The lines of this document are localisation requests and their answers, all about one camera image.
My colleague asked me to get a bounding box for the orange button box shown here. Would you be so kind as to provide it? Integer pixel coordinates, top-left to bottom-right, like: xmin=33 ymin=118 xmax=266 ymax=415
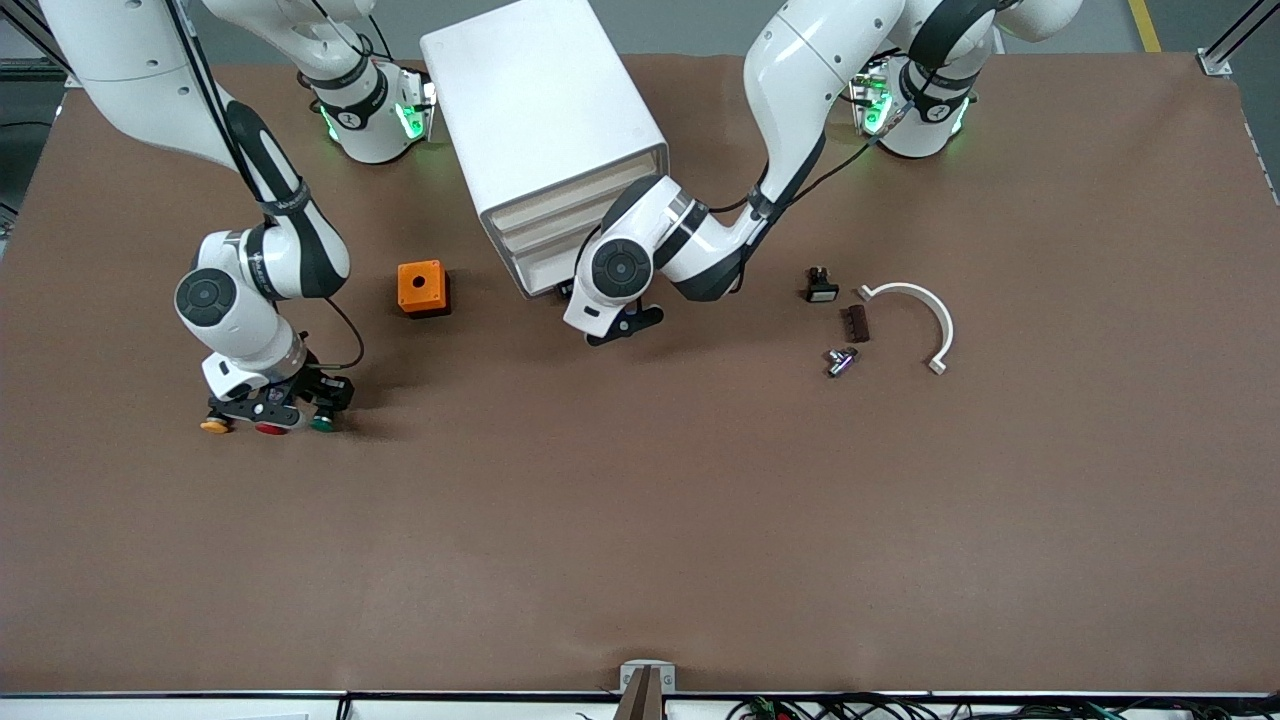
xmin=397 ymin=260 xmax=451 ymax=319

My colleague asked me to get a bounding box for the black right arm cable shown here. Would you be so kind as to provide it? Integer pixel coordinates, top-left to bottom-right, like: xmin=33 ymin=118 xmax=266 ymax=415
xmin=165 ymin=0 xmax=367 ymax=373

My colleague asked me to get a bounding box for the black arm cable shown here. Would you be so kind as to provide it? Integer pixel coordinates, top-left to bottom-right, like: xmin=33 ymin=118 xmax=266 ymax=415
xmin=165 ymin=0 xmax=367 ymax=373
xmin=705 ymin=100 xmax=903 ymax=217

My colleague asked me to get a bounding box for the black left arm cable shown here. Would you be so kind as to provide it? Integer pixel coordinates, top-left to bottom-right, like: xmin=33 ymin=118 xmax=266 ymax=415
xmin=705 ymin=100 xmax=903 ymax=217

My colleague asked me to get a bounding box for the white curved bracket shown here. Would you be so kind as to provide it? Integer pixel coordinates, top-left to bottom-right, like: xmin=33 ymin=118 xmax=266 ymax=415
xmin=857 ymin=282 xmax=955 ymax=376

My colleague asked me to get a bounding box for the grey metal camera bracket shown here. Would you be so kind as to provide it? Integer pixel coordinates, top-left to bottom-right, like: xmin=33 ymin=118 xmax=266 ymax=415
xmin=615 ymin=660 xmax=678 ymax=720

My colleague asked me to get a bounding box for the black right base cable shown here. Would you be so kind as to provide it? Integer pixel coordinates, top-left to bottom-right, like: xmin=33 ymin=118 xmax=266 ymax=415
xmin=310 ymin=0 xmax=397 ymax=63

